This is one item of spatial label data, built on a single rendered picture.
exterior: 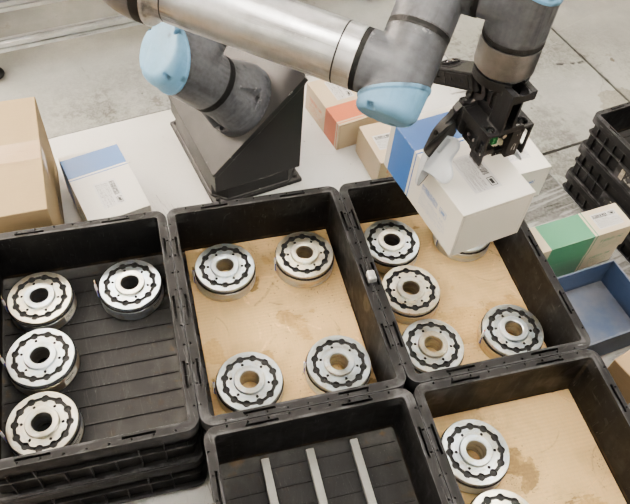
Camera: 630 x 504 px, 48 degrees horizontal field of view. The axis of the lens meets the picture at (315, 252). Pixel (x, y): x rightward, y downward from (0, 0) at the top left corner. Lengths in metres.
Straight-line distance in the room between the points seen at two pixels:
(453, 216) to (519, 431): 0.37
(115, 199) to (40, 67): 1.71
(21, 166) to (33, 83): 1.66
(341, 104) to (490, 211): 0.73
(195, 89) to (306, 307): 0.44
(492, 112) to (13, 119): 0.92
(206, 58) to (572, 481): 0.91
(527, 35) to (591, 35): 2.69
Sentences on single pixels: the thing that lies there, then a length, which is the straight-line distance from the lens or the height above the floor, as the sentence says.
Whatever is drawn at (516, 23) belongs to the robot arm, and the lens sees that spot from 0.85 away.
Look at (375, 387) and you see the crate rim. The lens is 1.03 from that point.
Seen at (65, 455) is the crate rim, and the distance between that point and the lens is 1.01.
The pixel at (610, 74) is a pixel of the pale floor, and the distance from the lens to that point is 3.35.
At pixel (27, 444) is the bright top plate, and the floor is 0.86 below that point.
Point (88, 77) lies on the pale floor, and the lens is 3.01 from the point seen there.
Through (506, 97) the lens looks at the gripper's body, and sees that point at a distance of 0.90.
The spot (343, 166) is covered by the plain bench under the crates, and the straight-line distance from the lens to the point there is 1.61.
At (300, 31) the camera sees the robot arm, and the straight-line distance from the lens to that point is 0.83.
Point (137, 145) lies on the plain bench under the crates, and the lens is 1.66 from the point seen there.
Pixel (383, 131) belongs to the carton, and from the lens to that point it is 1.60.
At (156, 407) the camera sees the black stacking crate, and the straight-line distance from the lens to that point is 1.13.
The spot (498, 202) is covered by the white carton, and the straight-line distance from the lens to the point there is 1.00.
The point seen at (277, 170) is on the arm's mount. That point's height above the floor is 0.75.
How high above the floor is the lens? 1.84
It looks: 52 degrees down
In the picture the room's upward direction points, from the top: 6 degrees clockwise
